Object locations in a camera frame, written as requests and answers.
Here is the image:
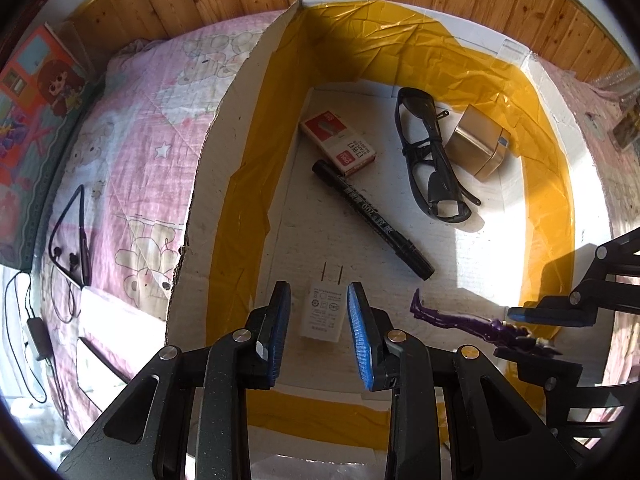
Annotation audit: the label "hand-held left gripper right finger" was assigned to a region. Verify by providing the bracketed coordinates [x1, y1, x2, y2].
[346, 281, 576, 480]

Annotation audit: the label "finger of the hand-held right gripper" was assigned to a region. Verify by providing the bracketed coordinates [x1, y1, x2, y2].
[494, 345, 640, 456]
[507, 230, 640, 329]

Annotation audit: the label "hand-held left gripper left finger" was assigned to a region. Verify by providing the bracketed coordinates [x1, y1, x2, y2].
[57, 280, 292, 480]

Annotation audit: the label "white plug adapter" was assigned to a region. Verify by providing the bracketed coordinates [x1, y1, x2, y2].
[299, 262, 348, 345]

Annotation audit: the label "white foam box yellow tape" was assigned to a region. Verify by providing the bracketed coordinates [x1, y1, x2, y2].
[165, 0, 613, 480]

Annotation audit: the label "purple toy figure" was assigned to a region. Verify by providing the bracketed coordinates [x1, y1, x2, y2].
[410, 287, 556, 356]

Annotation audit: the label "black marker pen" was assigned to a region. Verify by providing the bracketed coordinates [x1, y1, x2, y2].
[311, 159, 436, 282]

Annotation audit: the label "black glasses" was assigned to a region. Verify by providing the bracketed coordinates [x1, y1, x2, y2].
[395, 86, 483, 226]

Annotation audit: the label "red white staples box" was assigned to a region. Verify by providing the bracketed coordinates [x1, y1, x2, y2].
[299, 112, 377, 177]

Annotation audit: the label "gold box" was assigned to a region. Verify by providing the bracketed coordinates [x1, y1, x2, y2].
[444, 104, 513, 181]

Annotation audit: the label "white flat device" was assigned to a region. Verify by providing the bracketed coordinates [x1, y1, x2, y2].
[77, 287, 168, 396]

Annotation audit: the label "black neckband earphones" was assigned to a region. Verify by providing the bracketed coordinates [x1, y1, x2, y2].
[49, 184, 95, 291]

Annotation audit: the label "pink printed quilt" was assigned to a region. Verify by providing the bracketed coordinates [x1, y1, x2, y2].
[0, 10, 640, 441]

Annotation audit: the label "grey power adapter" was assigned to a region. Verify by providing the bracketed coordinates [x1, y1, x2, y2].
[25, 317, 53, 363]

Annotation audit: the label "bubble wrap sheet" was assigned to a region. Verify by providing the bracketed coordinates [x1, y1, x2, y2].
[590, 62, 640, 106]

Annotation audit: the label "cartoon picture book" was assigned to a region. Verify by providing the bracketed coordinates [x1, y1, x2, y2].
[0, 22, 98, 266]

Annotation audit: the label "black cable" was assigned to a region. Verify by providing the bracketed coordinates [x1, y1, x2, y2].
[2, 270, 76, 406]

